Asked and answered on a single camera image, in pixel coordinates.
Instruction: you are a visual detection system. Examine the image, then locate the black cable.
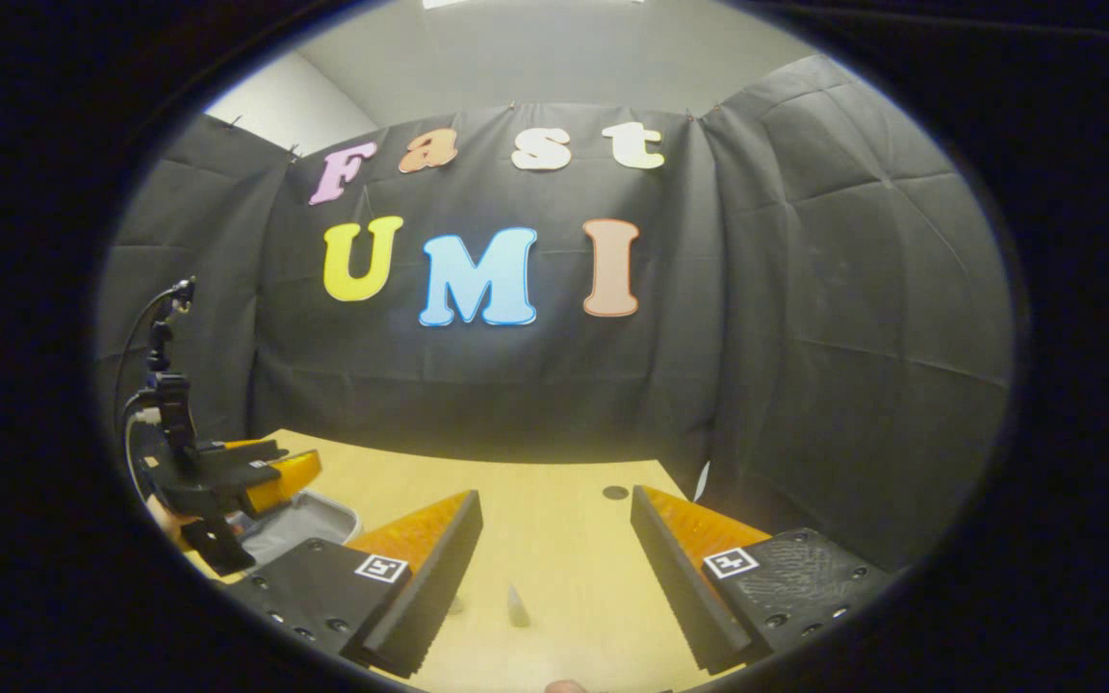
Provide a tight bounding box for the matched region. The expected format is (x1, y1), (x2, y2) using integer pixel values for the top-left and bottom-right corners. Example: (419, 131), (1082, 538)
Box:
(113, 283), (180, 444)

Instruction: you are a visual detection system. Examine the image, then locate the ceiling light panel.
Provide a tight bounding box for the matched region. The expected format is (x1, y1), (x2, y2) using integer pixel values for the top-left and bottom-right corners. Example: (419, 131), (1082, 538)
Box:
(420, 0), (647, 10)

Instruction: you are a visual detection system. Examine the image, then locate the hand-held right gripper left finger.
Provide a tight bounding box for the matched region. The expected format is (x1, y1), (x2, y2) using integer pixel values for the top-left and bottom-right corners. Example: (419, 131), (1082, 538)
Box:
(227, 489), (484, 680)

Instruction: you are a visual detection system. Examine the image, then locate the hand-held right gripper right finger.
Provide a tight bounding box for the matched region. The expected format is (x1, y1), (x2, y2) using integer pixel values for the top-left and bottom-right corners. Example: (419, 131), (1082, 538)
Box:
(630, 485), (892, 675)

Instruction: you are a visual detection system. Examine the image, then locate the white suitcase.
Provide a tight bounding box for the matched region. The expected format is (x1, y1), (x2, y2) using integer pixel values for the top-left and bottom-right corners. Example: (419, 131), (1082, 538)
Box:
(227, 491), (363, 569)

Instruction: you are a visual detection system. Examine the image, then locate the black backdrop cloth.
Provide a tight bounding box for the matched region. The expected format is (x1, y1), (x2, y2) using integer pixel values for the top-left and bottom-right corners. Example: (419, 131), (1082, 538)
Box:
(97, 53), (1013, 574)

